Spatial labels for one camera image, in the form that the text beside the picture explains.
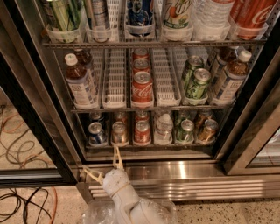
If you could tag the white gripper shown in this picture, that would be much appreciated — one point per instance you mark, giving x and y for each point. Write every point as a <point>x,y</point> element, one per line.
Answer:
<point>114,180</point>

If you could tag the blue pepsi can front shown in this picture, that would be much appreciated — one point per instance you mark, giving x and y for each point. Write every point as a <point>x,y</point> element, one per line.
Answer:
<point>97,134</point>

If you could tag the blue pepsi can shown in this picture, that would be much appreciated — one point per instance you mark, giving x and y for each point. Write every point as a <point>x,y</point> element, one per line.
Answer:
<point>97,117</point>
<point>97,134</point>

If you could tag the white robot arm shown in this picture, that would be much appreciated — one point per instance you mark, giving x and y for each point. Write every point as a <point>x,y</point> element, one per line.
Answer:
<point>130,208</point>

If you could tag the red coke can bottom front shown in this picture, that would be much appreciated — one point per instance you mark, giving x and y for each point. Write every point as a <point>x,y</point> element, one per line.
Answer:
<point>142,133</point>

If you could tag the red coke can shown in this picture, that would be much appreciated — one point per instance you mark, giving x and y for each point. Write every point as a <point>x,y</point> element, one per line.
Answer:
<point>141,65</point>
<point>142,116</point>
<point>140,53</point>
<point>142,133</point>

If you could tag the blue pepsi can rear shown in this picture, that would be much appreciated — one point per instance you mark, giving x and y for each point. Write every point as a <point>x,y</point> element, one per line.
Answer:
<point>97,117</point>

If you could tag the brown soda can rear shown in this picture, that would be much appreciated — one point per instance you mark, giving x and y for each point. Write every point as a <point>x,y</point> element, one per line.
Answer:
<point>120,116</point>

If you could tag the red coke can bottom rear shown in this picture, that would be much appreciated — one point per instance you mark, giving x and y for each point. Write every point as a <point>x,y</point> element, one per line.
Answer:
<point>142,116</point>

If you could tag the clear water bottle bottom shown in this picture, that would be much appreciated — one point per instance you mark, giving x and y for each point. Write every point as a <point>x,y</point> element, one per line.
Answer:
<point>163,130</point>

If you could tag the clear water bottle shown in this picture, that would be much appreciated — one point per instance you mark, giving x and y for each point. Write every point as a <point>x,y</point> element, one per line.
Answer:
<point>213,13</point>
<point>163,130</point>

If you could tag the left glass fridge door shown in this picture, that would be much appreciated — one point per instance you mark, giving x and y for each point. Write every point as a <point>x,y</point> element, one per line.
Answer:
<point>61,175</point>

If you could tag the glass fridge door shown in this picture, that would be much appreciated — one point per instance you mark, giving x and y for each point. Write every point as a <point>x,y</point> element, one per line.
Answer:
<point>257,151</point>
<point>61,175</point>

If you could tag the steel fridge base grille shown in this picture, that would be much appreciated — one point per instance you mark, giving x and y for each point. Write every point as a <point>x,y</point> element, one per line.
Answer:
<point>200,179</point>

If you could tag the red coca-cola can middle front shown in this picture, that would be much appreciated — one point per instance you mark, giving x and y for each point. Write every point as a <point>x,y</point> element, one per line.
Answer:
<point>142,87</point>

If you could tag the green soda can bottom front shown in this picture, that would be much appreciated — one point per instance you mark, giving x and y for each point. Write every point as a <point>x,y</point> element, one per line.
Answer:
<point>184,134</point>

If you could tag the green soda can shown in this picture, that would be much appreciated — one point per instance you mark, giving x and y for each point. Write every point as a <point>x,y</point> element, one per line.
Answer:
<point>184,134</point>
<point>180,116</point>

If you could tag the green soda can bottom rear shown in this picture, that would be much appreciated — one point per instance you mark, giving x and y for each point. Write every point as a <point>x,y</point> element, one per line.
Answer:
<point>180,116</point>

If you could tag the gold soda can front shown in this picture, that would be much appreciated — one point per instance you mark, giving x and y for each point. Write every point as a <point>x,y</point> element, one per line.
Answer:
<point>207,132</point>

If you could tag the gold soda can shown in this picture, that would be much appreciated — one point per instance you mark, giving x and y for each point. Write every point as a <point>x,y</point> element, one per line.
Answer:
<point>201,116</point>
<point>207,132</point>

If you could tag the gold soda can rear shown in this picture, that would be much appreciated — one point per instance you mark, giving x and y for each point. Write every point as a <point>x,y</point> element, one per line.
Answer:
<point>201,116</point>

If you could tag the red coke can middle rear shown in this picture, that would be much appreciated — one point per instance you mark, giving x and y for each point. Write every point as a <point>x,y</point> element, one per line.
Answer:
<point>140,53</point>

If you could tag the green can middle front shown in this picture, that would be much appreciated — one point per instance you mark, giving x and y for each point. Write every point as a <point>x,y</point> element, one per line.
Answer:
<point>198,84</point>

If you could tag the green can middle rear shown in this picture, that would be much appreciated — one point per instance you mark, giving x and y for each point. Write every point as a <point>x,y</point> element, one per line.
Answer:
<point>192,63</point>

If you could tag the right glass fridge door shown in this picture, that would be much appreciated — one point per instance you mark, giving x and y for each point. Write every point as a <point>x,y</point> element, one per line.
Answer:
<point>257,151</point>

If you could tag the blue pepsi bottle top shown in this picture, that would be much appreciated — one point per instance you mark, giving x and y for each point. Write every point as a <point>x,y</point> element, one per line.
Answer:
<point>139,17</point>

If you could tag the silver bottle top shelf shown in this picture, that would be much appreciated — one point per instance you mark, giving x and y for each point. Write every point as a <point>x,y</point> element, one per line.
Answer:
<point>97,14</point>

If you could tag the green bottle top shelf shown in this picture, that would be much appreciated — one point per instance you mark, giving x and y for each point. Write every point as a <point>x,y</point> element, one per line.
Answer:
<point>63,15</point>

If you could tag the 7up bottle top shelf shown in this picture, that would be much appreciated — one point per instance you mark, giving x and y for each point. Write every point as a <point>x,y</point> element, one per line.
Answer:
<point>176,13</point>

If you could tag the clear plastic bin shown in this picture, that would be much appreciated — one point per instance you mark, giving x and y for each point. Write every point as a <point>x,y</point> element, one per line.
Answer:
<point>99,213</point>

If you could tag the empty white tray right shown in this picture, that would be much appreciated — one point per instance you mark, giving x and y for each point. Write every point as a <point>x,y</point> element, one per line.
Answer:
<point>165,80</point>

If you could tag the iced tea bottle left front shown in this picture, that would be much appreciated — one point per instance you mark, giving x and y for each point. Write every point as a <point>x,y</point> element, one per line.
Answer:
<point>81,83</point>

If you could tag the iced tea bottle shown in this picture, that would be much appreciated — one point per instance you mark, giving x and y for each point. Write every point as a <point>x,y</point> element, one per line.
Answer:
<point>81,83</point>
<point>232,76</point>
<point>225,55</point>
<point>85,58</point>

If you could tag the iced tea bottle left rear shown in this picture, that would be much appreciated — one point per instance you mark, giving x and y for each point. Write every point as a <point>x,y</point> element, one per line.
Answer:
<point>85,58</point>

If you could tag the iced tea bottle right front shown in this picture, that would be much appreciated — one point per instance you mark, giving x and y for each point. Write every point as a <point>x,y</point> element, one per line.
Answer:
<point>232,76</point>

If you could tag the iced tea bottle right rear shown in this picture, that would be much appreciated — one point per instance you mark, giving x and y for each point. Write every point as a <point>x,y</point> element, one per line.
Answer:
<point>225,55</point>

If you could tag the clear water bottle top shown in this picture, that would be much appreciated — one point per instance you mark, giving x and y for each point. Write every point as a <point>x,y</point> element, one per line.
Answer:
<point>213,13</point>

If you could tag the red coca-cola bottle top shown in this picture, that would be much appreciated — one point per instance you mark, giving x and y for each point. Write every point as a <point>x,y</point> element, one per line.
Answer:
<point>250,16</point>

